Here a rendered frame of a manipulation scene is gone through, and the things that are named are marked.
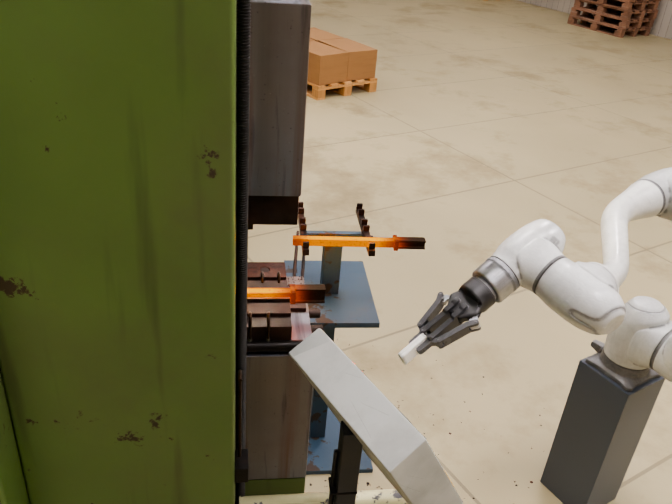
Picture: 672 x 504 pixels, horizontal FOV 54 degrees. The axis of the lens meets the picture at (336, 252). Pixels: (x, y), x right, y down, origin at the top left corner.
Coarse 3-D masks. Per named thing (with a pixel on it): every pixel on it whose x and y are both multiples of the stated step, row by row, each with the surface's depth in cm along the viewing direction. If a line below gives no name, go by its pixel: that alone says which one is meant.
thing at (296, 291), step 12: (252, 288) 177; (264, 288) 177; (276, 288) 178; (288, 288) 178; (300, 288) 176; (312, 288) 177; (324, 288) 177; (300, 300) 178; (312, 300) 179; (324, 300) 179
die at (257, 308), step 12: (252, 300) 174; (264, 300) 175; (276, 300) 175; (288, 300) 176; (252, 312) 170; (264, 312) 171; (276, 312) 171; (288, 312) 172; (252, 324) 168; (264, 324) 168; (276, 324) 168; (288, 324) 169; (252, 336) 168; (264, 336) 168; (276, 336) 169; (288, 336) 169
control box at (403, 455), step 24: (312, 336) 130; (312, 360) 127; (336, 360) 124; (312, 384) 133; (336, 384) 121; (360, 384) 119; (336, 408) 118; (360, 408) 116; (384, 408) 114; (360, 432) 112; (384, 432) 111; (408, 432) 109; (384, 456) 108; (408, 456) 107; (432, 456) 111; (408, 480) 110; (432, 480) 114
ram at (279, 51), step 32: (256, 0) 124; (288, 0) 126; (256, 32) 126; (288, 32) 127; (256, 64) 129; (288, 64) 130; (256, 96) 132; (288, 96) 133; (256, 128) 136; (288, 128) 136; (256, 160) 139; (288, 160) 140; (256, 192) 143; (288, 192) 144
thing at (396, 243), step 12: (300, 240) 208; (312, 240) 209; (324, 240) 209; (336, 240) 210; (348, 240) 210; (360, 240) 211; (372, 240) 211; (384, 240) 212; (396, 240) 211; (408, 240) 212; (420, 240) 213
